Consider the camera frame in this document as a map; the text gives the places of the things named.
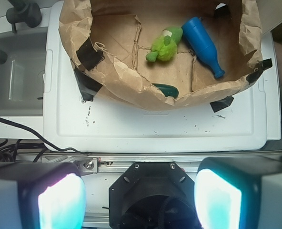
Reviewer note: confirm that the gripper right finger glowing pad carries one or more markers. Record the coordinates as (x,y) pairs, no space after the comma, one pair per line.
(239,192)

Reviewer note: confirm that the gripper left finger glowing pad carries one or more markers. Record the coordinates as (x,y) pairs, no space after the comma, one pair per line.
(41,196)

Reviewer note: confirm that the green plush animal toy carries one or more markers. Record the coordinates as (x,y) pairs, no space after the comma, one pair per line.
(165,47)

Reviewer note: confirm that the black tape piece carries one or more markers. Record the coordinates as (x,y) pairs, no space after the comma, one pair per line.
(89,56)
(221,104)

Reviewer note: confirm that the dark green plastic object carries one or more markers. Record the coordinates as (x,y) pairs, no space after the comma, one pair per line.
(167,90)

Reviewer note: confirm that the brown paper bag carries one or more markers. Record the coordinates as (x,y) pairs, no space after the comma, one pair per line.
(125,30)

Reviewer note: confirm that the blue plastic bottle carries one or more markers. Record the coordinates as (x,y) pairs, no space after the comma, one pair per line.
(203,46)

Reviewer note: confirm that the dark grey toy faucet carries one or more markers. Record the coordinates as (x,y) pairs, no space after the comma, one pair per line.
(23,11)

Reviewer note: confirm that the aluminium frame rail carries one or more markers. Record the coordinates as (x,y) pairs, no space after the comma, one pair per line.
(119,163)

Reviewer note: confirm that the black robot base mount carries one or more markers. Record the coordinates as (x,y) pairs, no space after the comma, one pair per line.
(153,196)

